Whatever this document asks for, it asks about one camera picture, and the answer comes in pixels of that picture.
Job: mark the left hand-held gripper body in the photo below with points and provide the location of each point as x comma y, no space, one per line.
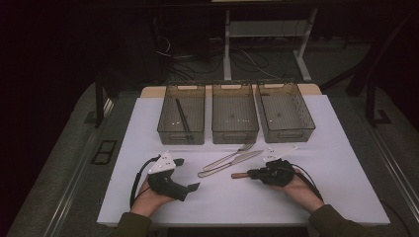
166,187

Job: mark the person's right hand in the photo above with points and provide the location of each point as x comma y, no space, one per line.
301,191

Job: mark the brown wooden spoon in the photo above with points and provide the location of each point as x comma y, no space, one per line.
239,175

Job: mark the metal knife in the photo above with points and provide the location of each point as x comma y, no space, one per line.
245,157

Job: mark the metal fork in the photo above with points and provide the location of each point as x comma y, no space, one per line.
230,155

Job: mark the metal floor rail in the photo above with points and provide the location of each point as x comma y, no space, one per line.
395,171
70,191

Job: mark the transparent grey plastic basket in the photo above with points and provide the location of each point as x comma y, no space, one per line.
283,112
194,113
234,113

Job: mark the person's left hand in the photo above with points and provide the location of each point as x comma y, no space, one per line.
146,202

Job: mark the white metal desk frame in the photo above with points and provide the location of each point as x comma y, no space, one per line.
227,49

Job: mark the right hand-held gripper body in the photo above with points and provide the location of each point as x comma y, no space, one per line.
276,173

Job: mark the black metal stand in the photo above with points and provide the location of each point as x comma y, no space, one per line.
99,102
370,102

